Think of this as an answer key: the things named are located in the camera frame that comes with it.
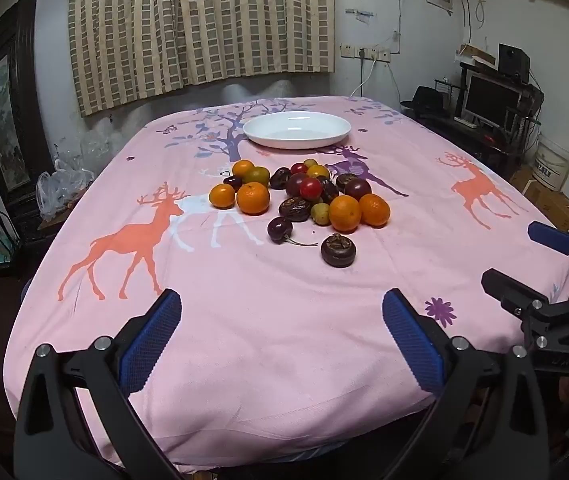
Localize purple cherry tomato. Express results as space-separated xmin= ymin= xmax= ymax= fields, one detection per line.
xmin=344 ymin=178 xmax=373 ymax=201
xmin=285 ymin=172 xmax=308 ymax=198

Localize dark desk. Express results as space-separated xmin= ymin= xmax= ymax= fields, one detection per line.
xmin=415 ymin=110 xmax=530 ymax=176

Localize computer monitor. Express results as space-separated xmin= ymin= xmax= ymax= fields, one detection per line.
xmin=462 ymin=71 xmax=523 ymax=128

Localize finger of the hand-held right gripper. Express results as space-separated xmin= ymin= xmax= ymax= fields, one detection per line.
xmin=481 ymin=268 xmax=569 ymax=348
xmin=527 ymin=220 xmax=569 ymax=281

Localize dark framed picture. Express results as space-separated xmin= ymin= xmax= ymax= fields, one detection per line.
xmin=0 ymin=0 xmax=55 ymax=221

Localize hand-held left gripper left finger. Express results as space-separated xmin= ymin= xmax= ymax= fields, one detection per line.
xmin=13 ymin=288 xmax=185 ymax=480

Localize dark mangosteen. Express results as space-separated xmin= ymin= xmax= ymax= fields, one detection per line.
xmin=321 ymin=233 xmax=357 ymax=268

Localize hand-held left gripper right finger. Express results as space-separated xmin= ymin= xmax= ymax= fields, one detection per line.
xmin=379 ymin=288 xmax=550 ymax=480

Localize white power cable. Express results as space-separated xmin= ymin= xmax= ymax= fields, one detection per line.
xmin=349 ymin=57 xmax=380 ymax=98

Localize white plastic bucket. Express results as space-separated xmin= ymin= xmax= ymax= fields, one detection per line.
xmin=533 ymin=132 xmax=569 ymax=192

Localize black speaker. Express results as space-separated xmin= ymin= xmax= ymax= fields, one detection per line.
xmin=497 ymin=43 xmax=531 ymax=84

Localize pink deer printed tablecloth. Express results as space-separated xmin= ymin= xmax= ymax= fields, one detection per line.
xmin=3 ymin=96 xmax=569 ymax=473

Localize clear plastic bags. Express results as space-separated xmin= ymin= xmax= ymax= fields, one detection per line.
xmin=36 ymin=137 xmax=98 ymax=221

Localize black hat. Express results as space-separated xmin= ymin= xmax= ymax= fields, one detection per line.
xmin=399 ymin=86 xmax=448 ymax=118

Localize white oval plate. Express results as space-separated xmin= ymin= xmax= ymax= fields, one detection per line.
xmin=242 ymin=111 xmax=353 ymax=150

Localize beige checked curtain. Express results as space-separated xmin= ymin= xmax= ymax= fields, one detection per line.
xmin=68 ymin=0 xmax=338 ymax=118

